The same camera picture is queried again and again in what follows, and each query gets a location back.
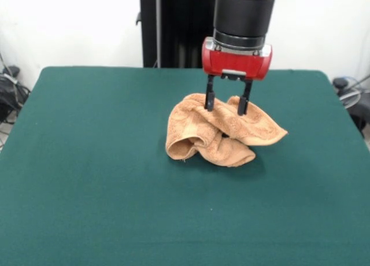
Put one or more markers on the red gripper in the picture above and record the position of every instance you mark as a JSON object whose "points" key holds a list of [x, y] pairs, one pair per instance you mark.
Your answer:
{"points": [[234, 63]]}

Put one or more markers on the orange terry towel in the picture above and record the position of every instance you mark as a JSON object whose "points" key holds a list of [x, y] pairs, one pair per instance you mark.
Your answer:
{"points": [[225, 147]]}

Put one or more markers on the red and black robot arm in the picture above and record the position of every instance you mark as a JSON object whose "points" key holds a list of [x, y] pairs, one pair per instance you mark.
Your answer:
{"points": [[242, 14]]}

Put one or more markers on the black wheeled stand base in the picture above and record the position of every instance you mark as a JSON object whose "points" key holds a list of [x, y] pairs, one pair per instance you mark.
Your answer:
{"points": [[358, 110]]}

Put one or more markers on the dark green table cloth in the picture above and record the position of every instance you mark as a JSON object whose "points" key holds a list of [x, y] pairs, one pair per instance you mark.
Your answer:
{"points": [[86, 162]]}

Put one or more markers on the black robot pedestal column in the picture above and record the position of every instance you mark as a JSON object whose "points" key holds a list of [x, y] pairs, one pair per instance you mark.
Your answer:
{"points": [[173, 31]]}

